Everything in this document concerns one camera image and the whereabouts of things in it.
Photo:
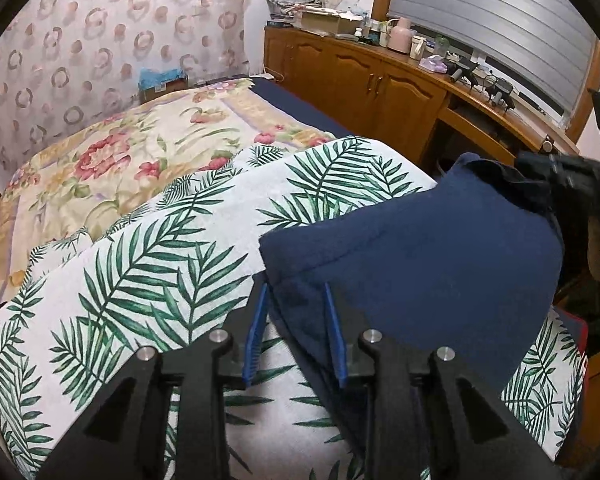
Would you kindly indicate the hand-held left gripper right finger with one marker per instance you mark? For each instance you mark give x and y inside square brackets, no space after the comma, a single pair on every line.
[336,340]

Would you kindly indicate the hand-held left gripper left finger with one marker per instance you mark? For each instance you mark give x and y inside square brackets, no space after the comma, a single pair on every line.
[255,340]

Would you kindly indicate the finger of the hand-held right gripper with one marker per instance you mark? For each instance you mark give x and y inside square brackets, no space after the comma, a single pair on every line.
[532,177]

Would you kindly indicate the navy printed T-shirt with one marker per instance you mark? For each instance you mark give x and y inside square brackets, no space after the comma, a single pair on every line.
[420,270]

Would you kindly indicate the black small tripod gadget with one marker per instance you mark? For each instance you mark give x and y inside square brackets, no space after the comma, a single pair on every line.
[500,94]
[464,71]

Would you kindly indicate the leaf print bed sheet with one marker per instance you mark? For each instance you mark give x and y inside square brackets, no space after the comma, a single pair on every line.
[145,280]

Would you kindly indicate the purple tissue pack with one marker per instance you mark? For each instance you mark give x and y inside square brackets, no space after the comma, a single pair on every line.
[434,62]

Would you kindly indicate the grey window blind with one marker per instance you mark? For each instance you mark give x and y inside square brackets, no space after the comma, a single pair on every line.
[490,20]

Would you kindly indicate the wooden cabinet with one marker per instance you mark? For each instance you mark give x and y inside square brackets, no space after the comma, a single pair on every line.
[390,90]

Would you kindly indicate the white cup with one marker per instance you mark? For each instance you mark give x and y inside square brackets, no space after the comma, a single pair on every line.
[417,46]

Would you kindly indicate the pink thermos jug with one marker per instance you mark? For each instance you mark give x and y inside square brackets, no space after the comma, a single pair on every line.
[400,35]

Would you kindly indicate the floral blanket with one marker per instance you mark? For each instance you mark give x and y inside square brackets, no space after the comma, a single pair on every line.
[130,155]

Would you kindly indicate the navy bed sheet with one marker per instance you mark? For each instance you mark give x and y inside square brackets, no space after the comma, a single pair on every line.
[300,110]

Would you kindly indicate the open cardboard box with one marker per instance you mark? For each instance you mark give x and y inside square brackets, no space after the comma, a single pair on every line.
[325,22]

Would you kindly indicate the blue item on box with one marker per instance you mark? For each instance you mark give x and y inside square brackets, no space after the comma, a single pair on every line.
[162,84]

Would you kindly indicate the patterned fabric bag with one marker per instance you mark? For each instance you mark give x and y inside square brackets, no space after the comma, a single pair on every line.
[282,9]

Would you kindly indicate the circle patterned sheer curtain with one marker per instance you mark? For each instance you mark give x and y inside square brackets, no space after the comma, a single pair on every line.
[105,35]

